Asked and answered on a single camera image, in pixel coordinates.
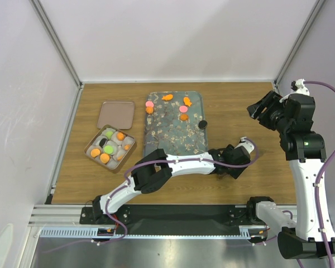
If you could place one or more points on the orange round cookie bottom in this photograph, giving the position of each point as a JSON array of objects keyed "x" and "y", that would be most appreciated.
[{"x": 95, "y": 152}]

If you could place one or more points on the orange fish cookie left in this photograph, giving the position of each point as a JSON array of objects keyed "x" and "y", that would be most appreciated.
[{"x": 167, "y": 97}]

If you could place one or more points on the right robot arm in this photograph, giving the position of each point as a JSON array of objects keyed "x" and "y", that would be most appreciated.
[{"x": 311, "y": 236}]

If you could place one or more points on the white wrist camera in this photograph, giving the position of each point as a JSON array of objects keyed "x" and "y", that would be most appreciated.
[
  {"x": 298, "y": 87},
  {"x": 247, "y": 144}
]

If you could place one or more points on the pink round cookie left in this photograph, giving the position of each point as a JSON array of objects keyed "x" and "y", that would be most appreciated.
[{"x": 149, "y": 104}]

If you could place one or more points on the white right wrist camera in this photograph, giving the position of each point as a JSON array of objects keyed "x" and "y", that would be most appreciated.
[{"x": 298, "y": 87}]

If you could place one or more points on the floral blue serving tray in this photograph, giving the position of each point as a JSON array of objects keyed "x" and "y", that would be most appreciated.
[{"x": 165, "y": 130}]

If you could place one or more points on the brown tin lid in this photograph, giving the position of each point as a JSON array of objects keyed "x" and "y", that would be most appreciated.
[{"x": 118, "y": 114}]

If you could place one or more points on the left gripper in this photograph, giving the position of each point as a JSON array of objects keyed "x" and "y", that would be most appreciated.
[{"x": 235, "y": 172}]

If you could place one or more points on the brown cookie tin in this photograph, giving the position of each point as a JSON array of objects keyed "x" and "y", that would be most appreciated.
[{"x": 113, "y": 165}]

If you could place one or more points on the black sandwich cookie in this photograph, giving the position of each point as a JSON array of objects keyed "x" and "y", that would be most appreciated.
[
  {"x": 202, "y": 124},
  {"x": 102, "y": 142}
]

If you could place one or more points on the orange waffle cookie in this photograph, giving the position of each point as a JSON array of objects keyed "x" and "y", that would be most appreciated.
[{"x": 120, "y": 136}]

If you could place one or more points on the pink round cookie right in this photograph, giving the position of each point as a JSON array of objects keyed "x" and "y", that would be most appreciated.
[{"x": 183, "y": 109}]

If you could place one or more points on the orange fish cookie right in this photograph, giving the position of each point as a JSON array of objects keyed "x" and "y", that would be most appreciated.
[{"x": 187, "y": 101}]

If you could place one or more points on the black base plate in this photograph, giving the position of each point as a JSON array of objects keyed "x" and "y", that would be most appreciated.
[{"x": 188, "y": 220}]

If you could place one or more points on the pink round cookie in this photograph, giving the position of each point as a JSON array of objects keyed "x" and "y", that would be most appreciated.
[
  {"x": 183, "y": 109},
  {"x": 149, "y": 104}
]

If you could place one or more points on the green round cookie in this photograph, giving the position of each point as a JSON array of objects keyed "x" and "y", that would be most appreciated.
[
  {"x": 109, "y": 134},
  {"x": 108, "y": 149}
]

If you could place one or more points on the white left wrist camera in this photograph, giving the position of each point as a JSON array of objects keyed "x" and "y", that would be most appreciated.
[{"x": 247, "y": 144}]

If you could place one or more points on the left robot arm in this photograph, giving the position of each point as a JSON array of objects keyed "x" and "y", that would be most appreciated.
[{"x": 153, "y": 171}]

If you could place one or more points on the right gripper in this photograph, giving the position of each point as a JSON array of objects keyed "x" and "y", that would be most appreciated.
[{"x": 271, "y": 101}]

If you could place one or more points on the orange fish cookie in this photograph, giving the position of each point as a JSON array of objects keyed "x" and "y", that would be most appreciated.
[
  {"x": 167, "y": 97},
  {"x": 187, "y": 101}
]

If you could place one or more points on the dark orange cookie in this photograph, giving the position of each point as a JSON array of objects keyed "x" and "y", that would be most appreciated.
[{"x": 184, "y": 117}]

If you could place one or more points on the green round cookie top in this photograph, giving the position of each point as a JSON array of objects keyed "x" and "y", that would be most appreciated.
[{"x": 108, "y": 149}]

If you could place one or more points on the small orange cookie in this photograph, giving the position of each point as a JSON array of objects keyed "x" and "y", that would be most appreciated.
[{"x": 149, "y": 110}]

